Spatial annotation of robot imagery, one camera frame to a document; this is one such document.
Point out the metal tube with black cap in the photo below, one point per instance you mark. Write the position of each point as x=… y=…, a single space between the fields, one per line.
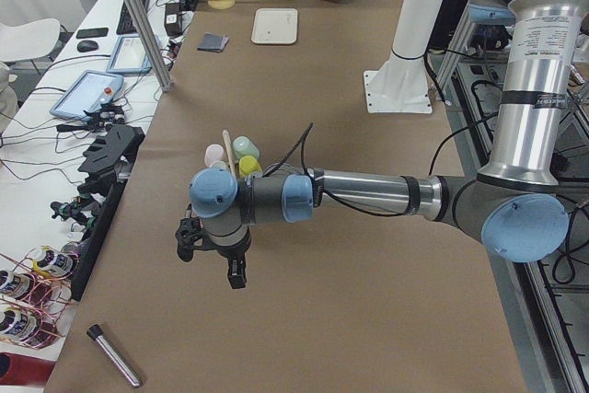
x=96 y=334

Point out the blue teach pendant near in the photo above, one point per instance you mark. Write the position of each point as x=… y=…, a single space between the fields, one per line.
x=87 y=94

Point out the black smartphone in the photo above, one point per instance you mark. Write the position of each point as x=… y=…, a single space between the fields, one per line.
x=92 y=33

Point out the blue teach pendant far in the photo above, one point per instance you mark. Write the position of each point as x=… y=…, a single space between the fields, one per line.
x=128 y=57

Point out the aluminium frame post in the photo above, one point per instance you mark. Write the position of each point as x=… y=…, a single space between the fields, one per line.
x=148 y=38

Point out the grey folded cloth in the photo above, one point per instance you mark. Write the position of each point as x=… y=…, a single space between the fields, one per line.
x=212 y=42

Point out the white wire cup rack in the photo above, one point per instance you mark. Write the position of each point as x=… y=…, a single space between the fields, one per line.
x=229 y=152

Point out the white chair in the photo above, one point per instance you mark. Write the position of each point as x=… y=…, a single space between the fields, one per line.
x=29 y=41

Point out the pale cream plastic cup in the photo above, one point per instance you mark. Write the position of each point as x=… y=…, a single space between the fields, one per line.
x=220 y=165

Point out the black stand fixture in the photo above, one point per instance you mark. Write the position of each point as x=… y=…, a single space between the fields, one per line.
x=98 y=196

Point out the black computer mouse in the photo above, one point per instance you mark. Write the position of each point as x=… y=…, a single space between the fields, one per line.
x=84 y=46

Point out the yellow plastic cup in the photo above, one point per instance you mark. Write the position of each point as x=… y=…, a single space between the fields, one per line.
x=248 y=165

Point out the cream rabbit tray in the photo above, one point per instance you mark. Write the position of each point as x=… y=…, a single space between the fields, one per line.
x=275 y=26

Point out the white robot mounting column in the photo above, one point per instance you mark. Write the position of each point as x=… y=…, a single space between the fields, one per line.
x=400 y=85

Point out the pink plastic cup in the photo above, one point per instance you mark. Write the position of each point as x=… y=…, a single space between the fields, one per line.
x=213 y=153

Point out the blue teach pendant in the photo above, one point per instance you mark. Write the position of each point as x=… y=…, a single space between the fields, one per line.
x=128 y=57
x=87 y=94

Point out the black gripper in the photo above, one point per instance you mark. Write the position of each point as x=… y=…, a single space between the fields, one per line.
x=228 y=255

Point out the green plastic cup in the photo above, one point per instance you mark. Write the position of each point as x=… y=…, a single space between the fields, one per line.
x=243 y=146

